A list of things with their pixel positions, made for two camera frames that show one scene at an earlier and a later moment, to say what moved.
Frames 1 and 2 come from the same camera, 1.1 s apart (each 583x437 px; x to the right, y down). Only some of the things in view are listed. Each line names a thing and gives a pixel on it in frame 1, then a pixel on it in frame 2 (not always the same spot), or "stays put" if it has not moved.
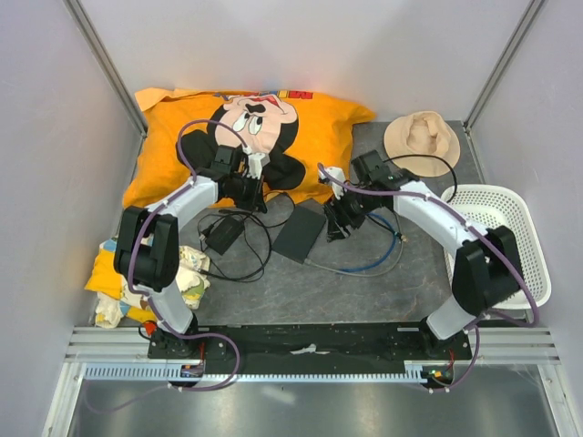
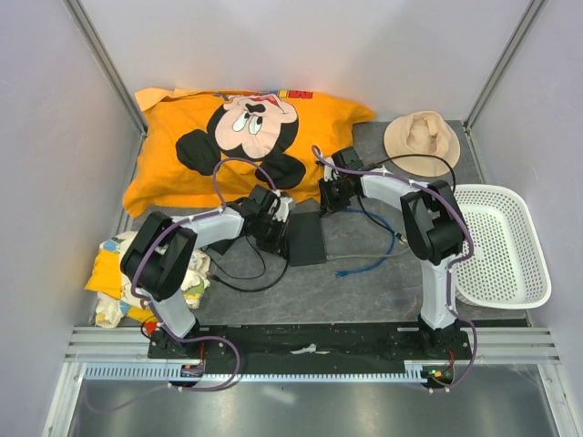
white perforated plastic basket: (491, 206) stays put
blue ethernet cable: (347, 270) stays put
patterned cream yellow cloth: (115, 300) stays put
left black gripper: (256, 203) to (278, 244)
